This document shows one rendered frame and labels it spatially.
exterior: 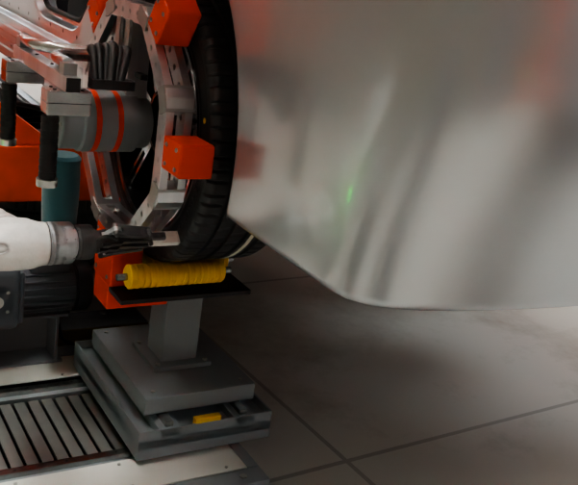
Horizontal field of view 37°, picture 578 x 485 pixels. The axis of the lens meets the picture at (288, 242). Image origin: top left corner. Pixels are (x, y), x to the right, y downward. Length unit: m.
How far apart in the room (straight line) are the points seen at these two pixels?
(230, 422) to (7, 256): 0.74
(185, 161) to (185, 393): 0.67
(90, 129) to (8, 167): 0.55
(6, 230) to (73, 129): 0.30
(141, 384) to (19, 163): 0.71
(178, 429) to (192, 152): 0.73
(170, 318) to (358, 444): 0.67
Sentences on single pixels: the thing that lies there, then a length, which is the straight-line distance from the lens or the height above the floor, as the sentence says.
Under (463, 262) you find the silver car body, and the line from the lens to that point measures 1.33.
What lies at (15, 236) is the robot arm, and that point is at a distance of 1.76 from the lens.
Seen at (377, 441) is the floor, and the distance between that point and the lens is 2.51.
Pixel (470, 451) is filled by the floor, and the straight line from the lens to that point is 2.58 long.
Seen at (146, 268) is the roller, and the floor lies 0.54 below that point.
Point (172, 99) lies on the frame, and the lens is 1.76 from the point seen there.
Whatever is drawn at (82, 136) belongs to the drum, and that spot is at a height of 0.83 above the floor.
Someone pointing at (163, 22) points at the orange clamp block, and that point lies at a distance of 1.79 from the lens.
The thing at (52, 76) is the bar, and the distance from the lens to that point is 1.83.
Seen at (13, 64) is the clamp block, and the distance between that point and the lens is 2.09.
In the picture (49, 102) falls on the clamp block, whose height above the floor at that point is 0.93.
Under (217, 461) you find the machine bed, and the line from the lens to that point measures 2.16.
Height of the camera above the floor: 1.26
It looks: 18 degrees down
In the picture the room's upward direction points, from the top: 9 degrees clockwise
